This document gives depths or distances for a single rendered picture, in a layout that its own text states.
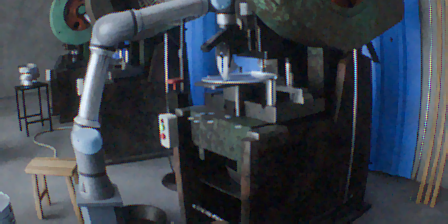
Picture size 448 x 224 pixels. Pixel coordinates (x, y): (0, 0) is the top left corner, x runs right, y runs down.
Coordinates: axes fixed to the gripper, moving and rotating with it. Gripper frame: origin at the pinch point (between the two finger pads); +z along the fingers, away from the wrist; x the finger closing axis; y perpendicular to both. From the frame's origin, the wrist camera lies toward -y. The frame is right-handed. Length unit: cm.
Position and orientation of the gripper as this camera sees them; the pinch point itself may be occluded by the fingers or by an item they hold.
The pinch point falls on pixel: (223, 76)
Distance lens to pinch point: 159.9
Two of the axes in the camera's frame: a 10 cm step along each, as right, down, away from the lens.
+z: 0.3, 9.8, 1.8
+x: -5.9, -1.3, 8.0
